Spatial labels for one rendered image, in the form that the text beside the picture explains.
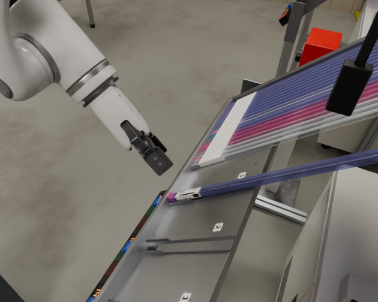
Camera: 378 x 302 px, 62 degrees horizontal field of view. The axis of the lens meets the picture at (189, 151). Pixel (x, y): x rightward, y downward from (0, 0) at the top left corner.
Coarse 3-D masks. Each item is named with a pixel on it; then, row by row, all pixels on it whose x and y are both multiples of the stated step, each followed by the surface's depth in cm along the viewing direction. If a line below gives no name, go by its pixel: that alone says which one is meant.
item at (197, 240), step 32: (256, 160) 53; (224, 192) 52; (256, 192) 47; (160, 224) 57; (192, 224) 50; (224, 224) 45; (160, 256) 49; (192, 256) 44; (224, 256) 40; (128, 288) 47; (160, 288) 43; (192, 288) 39
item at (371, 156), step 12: (348, 156) 38; (360, 156) 37; (372, 156) 35; (288, 168) 43; (300, 168) 42; (312, 168) 40; (324, 168) 39; (336, 168) 39; (240, 180) 49; (252, 180) 47; (264, 180) 45; (276, 180) 44; (204, 192) 53; (216, 192) 52
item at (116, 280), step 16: (224, 112) 80; (208, 128) 75; (192, 160) 67; (176, 176) 64; (160, 208) 58; (144, 224) 56; (144, 240) 54; (128, 256) 51; (112, 272) 49; (128, 272) 50; (112, 288) 48
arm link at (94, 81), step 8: (104, 64) 48; (96, 72) 47; (104, 72) 48; (112, 72) 49; (80, 80) 47; (88, 80) 47; (96, 80) 47; (104, 80) 48; (72, 88) 47; (80, 88) 47; (88, 88) 47; (96, 88) 48; (72, 96) 49; (80, 96) 48; (88, 96) 49
